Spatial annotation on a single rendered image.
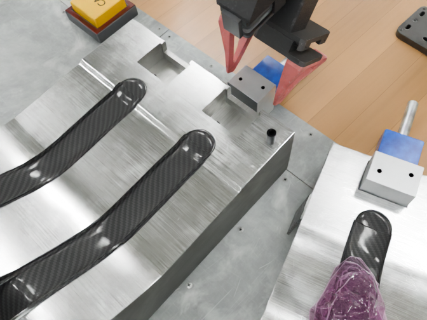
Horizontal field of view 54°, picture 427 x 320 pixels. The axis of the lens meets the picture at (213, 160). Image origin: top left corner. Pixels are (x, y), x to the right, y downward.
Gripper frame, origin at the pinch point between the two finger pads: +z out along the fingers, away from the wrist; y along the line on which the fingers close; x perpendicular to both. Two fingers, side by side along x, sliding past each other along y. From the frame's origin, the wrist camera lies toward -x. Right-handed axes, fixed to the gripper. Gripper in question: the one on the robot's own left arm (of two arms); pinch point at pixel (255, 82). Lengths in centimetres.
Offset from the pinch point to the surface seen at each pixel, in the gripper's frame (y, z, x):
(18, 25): -38.3, 10.6, -9.0
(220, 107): 0.2, 1.7, -6.5
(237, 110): 2.0, 1.2, -5.7
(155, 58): -10.7, 1.1, -7.1
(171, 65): -9.0, 1.4, -5.9
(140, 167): -0.1, 5.9, -18.2
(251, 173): 9.3, 1.9, -12.3
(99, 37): -24.8, 6.3, -4.2
